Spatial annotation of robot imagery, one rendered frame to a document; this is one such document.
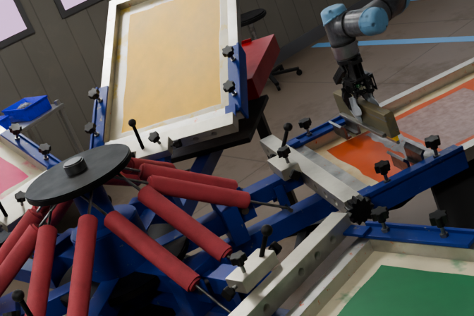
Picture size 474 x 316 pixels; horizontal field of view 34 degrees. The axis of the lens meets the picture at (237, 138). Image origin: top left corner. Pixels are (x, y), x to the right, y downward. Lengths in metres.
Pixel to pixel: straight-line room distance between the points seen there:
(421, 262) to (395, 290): 0.11
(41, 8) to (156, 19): 3.07
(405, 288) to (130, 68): 1.67
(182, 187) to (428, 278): 0.73
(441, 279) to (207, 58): 1.47
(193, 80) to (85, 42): 3.50
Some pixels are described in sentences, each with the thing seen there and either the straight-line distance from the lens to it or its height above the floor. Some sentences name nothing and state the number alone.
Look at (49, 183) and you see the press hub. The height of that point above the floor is 1.32.
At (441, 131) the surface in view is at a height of 0.95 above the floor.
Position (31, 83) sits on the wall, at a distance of 6.16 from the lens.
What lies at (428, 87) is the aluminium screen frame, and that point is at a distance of 2.76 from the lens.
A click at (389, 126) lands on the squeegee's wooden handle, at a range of 2.22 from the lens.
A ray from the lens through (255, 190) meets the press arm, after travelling 2.28.
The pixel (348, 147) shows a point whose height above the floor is 0.95.
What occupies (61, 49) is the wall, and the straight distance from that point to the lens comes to 6.25.
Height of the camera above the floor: 1.94
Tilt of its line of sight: 19 degrees down
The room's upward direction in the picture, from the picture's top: 22 degrees counter-clockwise
